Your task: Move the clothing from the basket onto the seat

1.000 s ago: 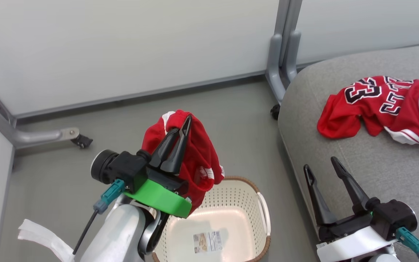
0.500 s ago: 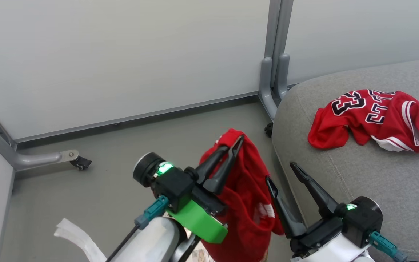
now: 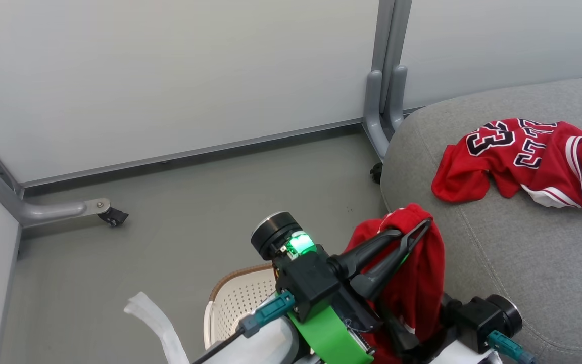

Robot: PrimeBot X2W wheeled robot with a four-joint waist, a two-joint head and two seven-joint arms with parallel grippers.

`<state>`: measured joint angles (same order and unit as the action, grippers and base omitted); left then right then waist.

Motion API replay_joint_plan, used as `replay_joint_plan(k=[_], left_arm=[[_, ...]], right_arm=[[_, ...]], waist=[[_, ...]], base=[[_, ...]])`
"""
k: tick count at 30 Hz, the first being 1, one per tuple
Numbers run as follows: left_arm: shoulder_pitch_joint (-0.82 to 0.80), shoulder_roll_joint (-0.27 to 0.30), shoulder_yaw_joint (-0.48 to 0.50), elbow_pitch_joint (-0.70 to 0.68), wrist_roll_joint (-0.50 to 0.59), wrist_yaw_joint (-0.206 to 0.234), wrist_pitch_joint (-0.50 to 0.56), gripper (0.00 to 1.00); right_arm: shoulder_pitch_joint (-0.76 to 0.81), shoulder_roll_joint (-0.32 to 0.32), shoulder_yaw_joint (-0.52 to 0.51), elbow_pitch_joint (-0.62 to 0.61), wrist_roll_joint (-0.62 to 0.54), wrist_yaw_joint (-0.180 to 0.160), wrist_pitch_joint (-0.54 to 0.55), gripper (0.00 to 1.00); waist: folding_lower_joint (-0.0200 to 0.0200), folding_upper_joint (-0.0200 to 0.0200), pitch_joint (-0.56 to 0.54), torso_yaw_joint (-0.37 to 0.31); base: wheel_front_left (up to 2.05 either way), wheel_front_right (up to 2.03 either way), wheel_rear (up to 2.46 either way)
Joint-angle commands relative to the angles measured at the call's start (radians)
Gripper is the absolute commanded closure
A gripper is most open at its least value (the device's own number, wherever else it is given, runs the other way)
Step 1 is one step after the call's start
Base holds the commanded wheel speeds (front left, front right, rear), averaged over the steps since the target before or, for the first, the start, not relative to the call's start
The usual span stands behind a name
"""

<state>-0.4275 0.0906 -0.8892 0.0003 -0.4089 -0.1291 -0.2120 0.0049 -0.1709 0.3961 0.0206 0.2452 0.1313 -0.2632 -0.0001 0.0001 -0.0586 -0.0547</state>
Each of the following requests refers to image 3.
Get red shorts with white stripes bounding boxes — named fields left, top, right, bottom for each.
left=344, top=204, right=446, bottom=364

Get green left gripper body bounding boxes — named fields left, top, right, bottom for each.
left=287, top=291, right=382, bottom=364

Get white mesh cable sleeve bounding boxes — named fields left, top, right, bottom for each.
left=124, top=292, right=190, bottom=364

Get black cable with teal plug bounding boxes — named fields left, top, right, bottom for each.
left=487, top=330, right=537, bottom=364
left=192, top=291, right=297, bottom=364

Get grey fabric sofa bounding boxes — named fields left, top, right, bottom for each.
left=380, top=73, right=582, bottom=364

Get white plastic laundry basket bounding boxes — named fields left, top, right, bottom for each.
left=204, top=263, right=292, bottom=354

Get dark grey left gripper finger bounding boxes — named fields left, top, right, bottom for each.
left=327, top=229, right=405, bottom=279
left=350, top=219, right=433, bottom=302
left=379, top=309, right=420, bottom=354

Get grey partition foot with bracket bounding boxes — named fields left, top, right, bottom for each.
left=0, top=169, right=111, bottom=227

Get red basketball jersey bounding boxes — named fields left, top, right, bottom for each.
left=431, top=118, right=582, bottom=210

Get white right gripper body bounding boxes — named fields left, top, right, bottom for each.
left=430, top=341, right=504, bottom=364

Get grey partition post foot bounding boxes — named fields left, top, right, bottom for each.
left=372, top=0, right=413, bottom=114

